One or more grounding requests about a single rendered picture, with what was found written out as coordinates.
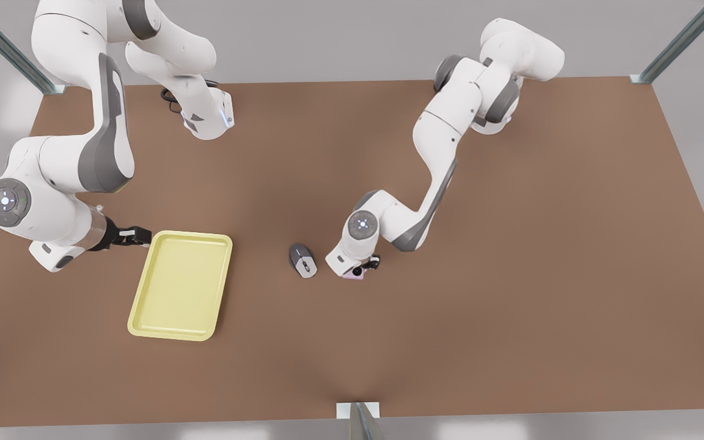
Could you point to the small pink box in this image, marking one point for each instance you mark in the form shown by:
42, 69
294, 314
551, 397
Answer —
355, 277

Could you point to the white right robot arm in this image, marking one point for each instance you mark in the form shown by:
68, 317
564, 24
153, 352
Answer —
58, 159

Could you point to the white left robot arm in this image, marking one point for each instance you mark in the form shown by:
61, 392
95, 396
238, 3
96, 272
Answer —
443, 131

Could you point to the grey computer mouse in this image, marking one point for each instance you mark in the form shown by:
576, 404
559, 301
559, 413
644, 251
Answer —
303, 261

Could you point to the yellow rectangular tray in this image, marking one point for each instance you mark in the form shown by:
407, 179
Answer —
181, 286

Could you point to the silver frame post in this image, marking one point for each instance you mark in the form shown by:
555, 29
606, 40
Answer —
361, 421
682, 40
3, 44

